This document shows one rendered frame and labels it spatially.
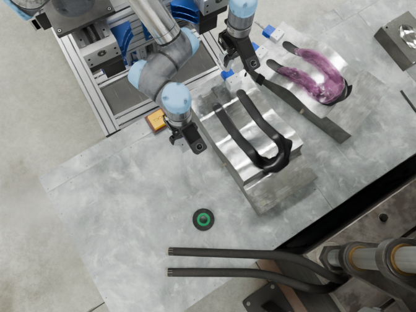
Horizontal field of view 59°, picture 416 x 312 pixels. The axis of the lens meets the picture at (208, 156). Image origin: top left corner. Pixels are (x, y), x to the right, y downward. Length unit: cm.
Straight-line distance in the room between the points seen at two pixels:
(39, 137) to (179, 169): 126
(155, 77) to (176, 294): 77
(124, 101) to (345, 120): 125
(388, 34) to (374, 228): 79
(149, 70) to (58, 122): 151
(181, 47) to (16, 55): 185
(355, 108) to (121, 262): 103
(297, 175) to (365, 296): 50
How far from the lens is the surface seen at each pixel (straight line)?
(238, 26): 112
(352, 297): 152
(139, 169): 145
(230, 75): 146
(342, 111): 149
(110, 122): 215
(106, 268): 143
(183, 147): 129
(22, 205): 244
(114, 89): 224
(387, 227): 159
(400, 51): 176
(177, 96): 98
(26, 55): 276
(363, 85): 156
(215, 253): 133
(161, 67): 104
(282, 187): 139
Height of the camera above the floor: 219
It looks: 75 degrees down
